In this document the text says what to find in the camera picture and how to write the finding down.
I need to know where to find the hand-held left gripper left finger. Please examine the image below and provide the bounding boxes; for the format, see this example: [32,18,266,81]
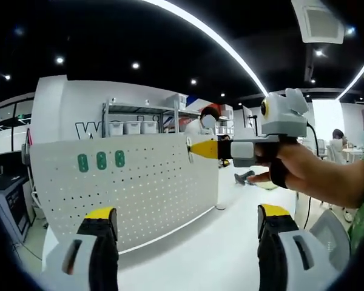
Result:
[42,207,120,291]

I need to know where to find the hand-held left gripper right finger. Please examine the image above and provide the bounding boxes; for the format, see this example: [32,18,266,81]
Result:
[257,204,351,291]

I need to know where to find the white perforated mounting plate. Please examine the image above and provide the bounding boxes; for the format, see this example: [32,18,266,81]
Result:
[29,133,227,256]

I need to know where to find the green hook assembly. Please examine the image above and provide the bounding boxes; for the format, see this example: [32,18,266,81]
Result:
[114,150,126,169]
[95,152,107,171]
[77,153,89,173]

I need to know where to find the person's right hand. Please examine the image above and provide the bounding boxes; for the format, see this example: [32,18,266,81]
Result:
[248,141,322,193]

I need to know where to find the black headset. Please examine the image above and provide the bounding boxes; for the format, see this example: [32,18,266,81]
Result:
[234,170,257,186]

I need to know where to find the small flat monitor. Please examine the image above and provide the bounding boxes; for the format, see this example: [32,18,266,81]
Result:
[242,105,253,129]

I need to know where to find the pale yellow cloth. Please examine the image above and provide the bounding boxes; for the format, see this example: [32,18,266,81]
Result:
[254,179,280,192]

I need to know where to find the grey mesh chair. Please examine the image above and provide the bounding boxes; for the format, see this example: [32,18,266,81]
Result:
[309,209,352,274]

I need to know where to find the white storage bin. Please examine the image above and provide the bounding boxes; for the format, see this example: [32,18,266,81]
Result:
[140,121,159,135]
[109,121,124,136]
[124,121,141,135]

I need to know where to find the ceiling air conditioner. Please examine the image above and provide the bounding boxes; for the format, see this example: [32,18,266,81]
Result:
[291,0,346,45]

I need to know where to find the dark office desk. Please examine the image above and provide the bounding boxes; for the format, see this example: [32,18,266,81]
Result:
[0,173,32,244]

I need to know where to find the long ceiling strip light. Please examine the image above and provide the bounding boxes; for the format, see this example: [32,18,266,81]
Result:
[142,0,269,95]

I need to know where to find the metal shelf rack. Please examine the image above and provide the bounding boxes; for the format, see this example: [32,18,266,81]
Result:
[101,96,235,141]

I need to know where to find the round ceiling spotlights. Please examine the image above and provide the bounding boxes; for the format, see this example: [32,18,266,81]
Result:
[3,48,324,98]

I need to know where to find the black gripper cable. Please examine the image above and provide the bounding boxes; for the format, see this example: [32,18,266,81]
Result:
[302,193,312,229]

